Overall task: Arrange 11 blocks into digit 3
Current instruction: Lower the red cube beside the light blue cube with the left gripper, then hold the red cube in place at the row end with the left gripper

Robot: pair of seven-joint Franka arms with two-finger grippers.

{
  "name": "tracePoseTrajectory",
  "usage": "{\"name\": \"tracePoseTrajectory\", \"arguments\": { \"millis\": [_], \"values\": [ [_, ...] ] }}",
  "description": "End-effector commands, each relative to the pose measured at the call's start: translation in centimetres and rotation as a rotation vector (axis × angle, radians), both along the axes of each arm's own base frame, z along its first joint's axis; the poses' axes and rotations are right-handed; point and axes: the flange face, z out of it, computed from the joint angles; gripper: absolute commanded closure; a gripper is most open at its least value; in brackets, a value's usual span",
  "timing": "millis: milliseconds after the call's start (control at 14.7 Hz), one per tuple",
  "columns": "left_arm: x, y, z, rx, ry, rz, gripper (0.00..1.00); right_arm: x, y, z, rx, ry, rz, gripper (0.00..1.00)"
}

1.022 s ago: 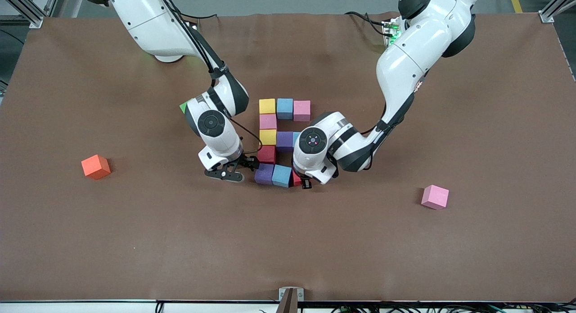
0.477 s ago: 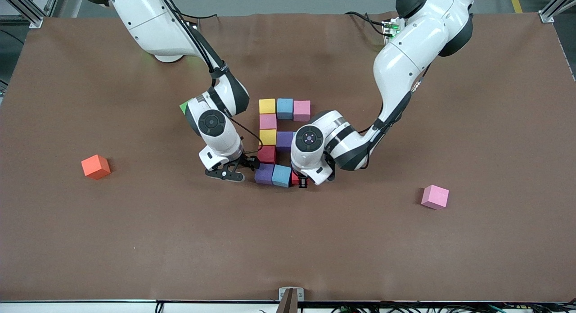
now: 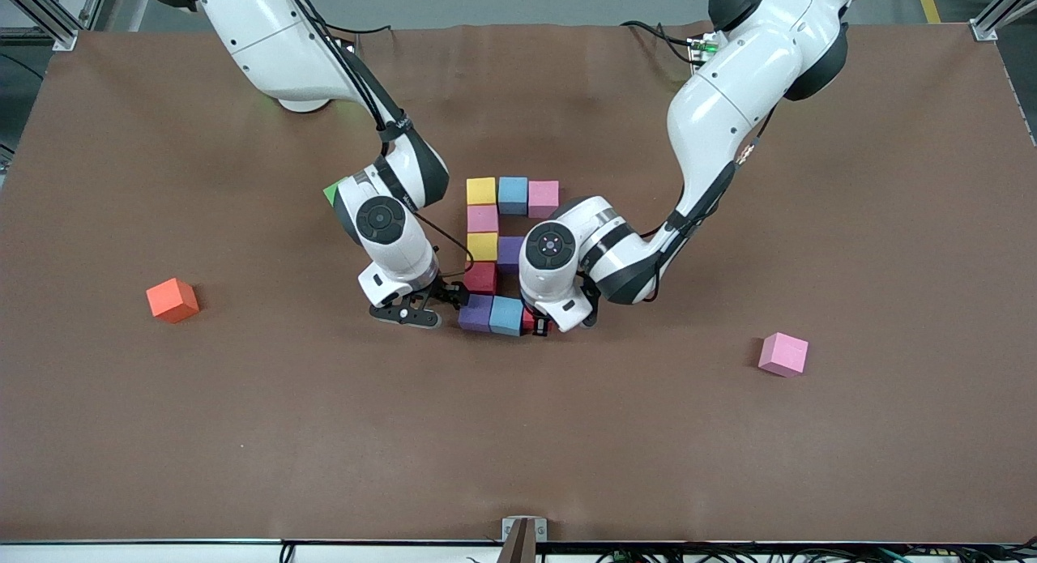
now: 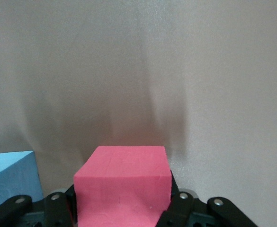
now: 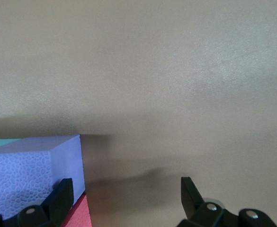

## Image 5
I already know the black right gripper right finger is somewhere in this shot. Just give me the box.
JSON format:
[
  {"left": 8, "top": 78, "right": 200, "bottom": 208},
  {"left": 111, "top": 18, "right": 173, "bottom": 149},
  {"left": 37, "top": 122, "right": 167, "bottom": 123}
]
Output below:
[{"left": 177, "top": 176, "right": 277, "bottom": 227}]

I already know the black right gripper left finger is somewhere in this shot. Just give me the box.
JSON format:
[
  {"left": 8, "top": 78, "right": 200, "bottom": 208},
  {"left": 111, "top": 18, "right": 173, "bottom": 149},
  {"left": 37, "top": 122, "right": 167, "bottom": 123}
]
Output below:
[{"left": 0, "top": 178, "right": 75, "bottom": 227}]

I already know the red foam cube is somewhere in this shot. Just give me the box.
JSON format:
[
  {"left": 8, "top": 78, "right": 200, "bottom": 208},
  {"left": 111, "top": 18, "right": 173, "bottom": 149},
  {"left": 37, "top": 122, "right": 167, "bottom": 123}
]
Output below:
[{"left": 61, "top": 194, "right": 93, "bottom": 227}]

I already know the purple foam cube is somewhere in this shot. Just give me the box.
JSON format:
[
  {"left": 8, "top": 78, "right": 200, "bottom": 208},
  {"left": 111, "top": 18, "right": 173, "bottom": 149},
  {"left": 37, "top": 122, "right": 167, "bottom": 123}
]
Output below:
[{"left": 0, "top": 134, "right": 86, "bottom": 222}]

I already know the brown table cover sheet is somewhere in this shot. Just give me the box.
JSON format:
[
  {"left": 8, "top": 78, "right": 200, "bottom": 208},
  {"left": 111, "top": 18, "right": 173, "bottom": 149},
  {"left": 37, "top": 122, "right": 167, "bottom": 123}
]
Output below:
[{"left": 0, "top": 0, "right": 277, "bottom": 227}]

